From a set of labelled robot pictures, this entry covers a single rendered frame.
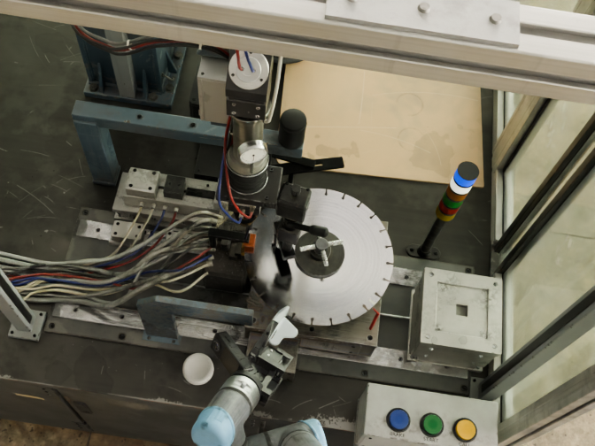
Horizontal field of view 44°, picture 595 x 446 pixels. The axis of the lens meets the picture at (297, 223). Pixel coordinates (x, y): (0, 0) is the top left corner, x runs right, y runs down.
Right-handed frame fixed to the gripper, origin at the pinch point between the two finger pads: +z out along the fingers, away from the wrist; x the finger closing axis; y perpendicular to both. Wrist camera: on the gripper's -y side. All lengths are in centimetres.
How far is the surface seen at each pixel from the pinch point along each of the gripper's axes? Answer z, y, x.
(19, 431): 12, -61, -99
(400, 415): -4.2, 31.9, 0.5
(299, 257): 8.6, -2.8, 14.0
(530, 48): -70, 17, 93
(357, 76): 75, -19, 32
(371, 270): 13.9, 12.1, 16.6
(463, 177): 18, 20, 44
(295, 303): 1.0, 1.6, 8.1
